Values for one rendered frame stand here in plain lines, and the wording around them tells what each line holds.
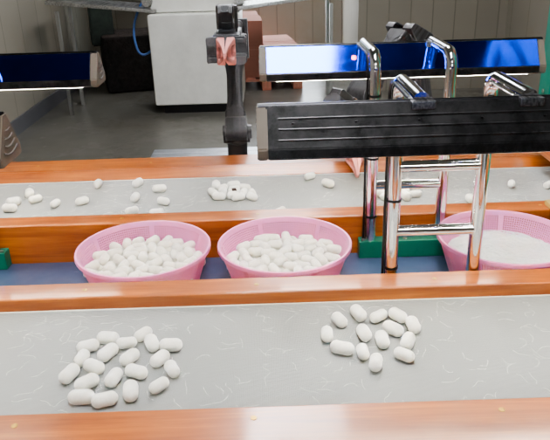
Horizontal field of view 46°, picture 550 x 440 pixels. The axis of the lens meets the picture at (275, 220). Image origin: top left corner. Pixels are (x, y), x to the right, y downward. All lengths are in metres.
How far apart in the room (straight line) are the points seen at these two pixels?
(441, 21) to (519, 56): 4.88
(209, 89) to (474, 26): 2.52
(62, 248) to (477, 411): 0.97
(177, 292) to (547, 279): 0.64
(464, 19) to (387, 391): 5.68
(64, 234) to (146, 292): 0.39
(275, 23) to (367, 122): 6.77
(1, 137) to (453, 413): 0.70
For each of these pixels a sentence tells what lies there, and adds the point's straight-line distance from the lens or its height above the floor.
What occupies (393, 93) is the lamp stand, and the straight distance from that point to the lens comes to 1.09.
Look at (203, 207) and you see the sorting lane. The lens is 1.57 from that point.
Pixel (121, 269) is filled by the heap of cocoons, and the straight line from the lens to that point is 1.30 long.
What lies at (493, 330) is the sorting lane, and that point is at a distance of 1.11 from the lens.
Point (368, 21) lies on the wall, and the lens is 6.28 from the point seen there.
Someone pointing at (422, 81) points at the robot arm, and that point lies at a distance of 2.01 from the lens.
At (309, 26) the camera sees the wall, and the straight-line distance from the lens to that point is 7.68.
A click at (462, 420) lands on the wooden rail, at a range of 0.88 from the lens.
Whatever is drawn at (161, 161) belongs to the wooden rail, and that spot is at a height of 0.76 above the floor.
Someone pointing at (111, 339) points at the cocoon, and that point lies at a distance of 1.07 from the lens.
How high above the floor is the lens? 1.32
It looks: 23 degrees down
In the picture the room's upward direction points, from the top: 2 degrees counter-clockwise
